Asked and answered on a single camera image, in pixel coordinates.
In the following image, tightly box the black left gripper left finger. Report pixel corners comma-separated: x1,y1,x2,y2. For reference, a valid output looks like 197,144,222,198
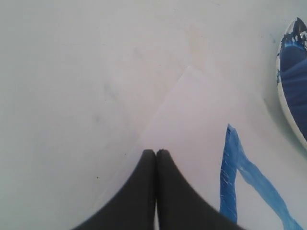
75,149,156,230

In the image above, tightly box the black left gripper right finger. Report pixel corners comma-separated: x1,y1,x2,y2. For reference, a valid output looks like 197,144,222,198
156,149,242,230

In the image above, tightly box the white paper sheet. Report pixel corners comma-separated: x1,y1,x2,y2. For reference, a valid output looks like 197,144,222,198
93,67,307,230

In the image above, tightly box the white square paint dish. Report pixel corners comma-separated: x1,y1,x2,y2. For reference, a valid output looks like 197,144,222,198
276,17,307,148

